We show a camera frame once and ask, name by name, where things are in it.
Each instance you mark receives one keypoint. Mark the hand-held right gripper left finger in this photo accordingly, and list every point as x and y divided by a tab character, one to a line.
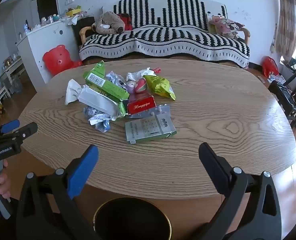
83	172

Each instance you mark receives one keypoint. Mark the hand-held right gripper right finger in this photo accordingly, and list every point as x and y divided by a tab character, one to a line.
213	168

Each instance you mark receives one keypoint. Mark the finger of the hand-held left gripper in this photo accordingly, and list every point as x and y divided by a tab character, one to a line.
25	133
10	126

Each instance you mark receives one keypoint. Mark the black gold-rimmed trash bin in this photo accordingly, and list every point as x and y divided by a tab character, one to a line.
130	220

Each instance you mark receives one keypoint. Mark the grey green medicine box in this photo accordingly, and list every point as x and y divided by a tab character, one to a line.
149	130

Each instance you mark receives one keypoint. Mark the silver blister pack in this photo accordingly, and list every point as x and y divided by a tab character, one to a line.
159	110

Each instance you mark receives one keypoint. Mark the red cardboard box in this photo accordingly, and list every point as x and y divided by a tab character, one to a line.
141	105

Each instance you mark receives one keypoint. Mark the green snack bag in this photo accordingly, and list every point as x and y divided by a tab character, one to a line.
160	85

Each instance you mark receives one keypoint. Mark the blue white crumpled wrapper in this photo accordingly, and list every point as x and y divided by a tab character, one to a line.
100	123

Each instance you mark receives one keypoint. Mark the white side table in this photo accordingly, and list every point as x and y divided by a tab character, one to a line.
8	70

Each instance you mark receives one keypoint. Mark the clear plastic bag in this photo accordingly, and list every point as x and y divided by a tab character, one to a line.
98	101

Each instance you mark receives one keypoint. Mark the red bear stool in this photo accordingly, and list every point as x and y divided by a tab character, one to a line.
57	58

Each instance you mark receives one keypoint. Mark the green wrapper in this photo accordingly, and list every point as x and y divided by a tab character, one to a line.
108	87

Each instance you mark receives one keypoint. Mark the white cabinet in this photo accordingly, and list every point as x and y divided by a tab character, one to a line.
45	42

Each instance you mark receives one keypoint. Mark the black wooden chair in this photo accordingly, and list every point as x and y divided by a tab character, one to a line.
286	97

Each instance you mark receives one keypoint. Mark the red and white wrapper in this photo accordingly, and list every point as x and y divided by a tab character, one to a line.
141	85

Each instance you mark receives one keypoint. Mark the white crumpled paper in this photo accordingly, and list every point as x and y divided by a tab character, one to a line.
135	75

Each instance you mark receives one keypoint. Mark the pile of small bottles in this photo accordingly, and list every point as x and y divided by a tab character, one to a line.
44	21

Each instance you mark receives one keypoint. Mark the small red scrap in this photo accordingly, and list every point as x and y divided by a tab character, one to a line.
157	69

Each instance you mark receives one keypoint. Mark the wooden sofa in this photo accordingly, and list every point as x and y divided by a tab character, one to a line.
82	33

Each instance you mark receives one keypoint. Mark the red bag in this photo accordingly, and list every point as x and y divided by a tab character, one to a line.
270	66

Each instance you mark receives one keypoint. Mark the dark doorway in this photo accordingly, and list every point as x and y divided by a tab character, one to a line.
47	2

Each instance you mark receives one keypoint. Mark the yellow green box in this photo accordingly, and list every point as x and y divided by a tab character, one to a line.
73	11

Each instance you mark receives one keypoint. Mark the black white striped blanket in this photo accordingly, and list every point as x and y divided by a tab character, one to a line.
178	37

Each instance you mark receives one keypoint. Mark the brown plush toy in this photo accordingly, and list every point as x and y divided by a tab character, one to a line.
108	22

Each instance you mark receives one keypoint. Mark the pink floral pillow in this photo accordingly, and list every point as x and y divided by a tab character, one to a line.
225	26

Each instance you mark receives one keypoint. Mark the red cushion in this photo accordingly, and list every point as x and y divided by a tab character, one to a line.
126	21

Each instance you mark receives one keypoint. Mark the brown patterned curtain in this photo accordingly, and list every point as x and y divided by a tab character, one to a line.
286	22

